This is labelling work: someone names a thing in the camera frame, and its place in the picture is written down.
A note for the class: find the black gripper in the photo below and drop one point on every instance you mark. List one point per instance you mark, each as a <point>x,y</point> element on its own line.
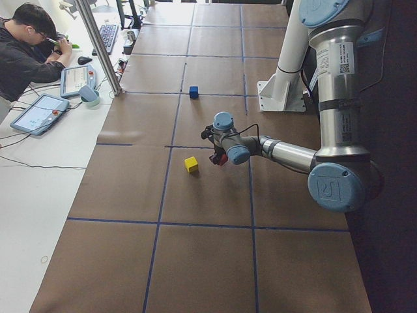
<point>217,153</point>

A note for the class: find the red wooden block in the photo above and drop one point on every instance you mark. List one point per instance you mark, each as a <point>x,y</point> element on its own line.
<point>223,160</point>

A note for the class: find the blue wooden block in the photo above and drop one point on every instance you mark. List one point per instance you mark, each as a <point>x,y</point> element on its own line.
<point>193,92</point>

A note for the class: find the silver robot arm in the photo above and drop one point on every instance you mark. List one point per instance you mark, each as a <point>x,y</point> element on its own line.
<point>339,172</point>

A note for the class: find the yellow wooden block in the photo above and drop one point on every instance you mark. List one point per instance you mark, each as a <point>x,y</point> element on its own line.
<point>191,164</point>

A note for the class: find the silver metal cup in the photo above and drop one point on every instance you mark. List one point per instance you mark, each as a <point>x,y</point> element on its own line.
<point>131,36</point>

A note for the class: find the far teach pendant tablet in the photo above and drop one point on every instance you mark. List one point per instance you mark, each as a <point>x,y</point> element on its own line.
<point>74,78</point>

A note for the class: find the teach pendant tablet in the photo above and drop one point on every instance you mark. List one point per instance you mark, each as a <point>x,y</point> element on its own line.
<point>74,78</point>
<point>39,116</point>

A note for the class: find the black keyboard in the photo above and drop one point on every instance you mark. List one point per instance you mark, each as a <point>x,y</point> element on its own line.
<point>108,34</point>

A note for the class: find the black computer mouse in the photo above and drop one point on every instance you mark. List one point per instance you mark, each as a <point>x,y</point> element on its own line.
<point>82,60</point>

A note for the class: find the near teach pendant tablet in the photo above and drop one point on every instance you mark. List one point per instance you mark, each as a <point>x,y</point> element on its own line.
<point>39,116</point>

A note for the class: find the person in black jacket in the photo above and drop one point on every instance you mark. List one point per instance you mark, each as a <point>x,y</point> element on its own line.
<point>31,51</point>

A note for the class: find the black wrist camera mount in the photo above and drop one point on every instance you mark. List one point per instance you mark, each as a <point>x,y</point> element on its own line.
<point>208,133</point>

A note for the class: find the white camera pole base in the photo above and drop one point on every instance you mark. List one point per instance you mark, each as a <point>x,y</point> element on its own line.
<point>283,92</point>

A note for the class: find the aluminium frame post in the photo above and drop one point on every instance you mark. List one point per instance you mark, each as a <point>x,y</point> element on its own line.
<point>88,19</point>

